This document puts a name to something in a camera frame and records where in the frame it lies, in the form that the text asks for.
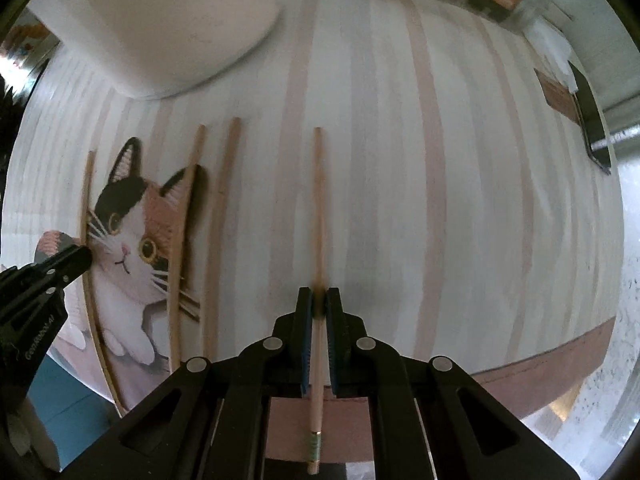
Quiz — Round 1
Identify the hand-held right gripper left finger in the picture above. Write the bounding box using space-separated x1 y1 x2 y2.
60 286 315 480

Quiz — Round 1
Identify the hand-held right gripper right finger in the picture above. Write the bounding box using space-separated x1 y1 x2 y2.
325 287 581 480

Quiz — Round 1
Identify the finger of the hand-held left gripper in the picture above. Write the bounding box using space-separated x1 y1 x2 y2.
30 245 94 294

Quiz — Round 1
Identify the green banded wooden chopstick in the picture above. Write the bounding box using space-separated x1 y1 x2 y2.
306 127 327 476

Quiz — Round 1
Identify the row of wooden chopsticks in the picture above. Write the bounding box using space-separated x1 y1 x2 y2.
80 117 242 417

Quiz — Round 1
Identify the pink utensil holder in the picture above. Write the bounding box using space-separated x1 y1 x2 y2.
30 0 280 101

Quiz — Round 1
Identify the blue plastic bin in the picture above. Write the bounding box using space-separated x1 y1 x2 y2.
27 355 118 428

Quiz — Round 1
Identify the cat print tablecloth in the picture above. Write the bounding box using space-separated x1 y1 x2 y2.
0 0 626 461

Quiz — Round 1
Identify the brown card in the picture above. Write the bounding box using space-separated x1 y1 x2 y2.
534 67 583 123

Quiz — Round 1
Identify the black smartphone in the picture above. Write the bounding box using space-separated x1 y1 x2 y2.
567 60 613 176

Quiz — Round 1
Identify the white tissue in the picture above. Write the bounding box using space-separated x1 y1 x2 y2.
525 15 581 93

